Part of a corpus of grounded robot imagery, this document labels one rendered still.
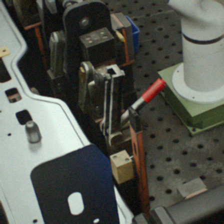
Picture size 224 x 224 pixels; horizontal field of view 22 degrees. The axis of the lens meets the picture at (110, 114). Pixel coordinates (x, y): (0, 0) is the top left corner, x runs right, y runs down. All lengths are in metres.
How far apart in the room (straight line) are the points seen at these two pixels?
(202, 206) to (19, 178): 0.81
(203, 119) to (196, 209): 1.20
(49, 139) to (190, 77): 0.52
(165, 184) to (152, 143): 0.15
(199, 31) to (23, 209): 0.66
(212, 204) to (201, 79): 1.18
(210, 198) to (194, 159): 1.15
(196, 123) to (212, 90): 0.10
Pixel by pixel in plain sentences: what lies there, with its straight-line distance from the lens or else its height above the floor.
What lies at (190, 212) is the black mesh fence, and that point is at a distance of 0.45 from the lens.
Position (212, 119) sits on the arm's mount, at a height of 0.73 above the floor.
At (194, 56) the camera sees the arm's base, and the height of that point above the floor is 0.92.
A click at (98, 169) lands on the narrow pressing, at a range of 0.83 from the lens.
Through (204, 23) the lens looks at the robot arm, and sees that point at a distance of 1.49.
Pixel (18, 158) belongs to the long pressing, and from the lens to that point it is 1.27.
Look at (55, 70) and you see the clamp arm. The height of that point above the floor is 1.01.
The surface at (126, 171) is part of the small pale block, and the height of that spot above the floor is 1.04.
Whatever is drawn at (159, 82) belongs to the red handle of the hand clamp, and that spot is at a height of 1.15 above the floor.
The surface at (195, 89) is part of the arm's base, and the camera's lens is 1.66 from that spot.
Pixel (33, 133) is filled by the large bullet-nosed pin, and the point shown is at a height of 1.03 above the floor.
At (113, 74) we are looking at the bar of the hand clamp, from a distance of 1.10.
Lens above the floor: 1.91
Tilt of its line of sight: 44 degrees down
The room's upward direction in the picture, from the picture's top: 8 degrees counter-clockwise
